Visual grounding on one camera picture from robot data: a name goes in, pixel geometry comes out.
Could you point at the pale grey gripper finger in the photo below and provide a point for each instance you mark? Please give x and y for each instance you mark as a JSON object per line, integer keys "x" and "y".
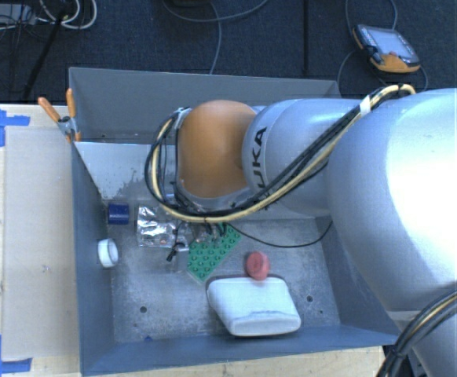
{"x": 182, "y": 260}

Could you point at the green studded flat plate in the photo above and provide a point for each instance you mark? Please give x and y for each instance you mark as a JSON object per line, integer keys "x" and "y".
{"x": 209, "y": 255}

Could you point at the silver foil packet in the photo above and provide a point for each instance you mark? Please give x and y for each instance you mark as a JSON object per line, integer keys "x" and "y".
{"x": 152, "y": 228}

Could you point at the grey metal bin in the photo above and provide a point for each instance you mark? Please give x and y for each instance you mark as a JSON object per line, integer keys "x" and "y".
{"x": 165, "y": 308}

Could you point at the red round toy food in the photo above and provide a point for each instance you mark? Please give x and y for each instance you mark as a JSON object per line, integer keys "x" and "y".
{"x": 257, "y": 265}

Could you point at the blue cylinder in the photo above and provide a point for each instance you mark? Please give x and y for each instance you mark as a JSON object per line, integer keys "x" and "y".
{"x": 118, "y": 213}

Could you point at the white rectangular box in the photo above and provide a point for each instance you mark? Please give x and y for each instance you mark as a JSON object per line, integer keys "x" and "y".
{"x": 254, "y": 306}

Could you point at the pale cardboard board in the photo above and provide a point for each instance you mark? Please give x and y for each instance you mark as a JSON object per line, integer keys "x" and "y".
{"x": 40, "y": 249}

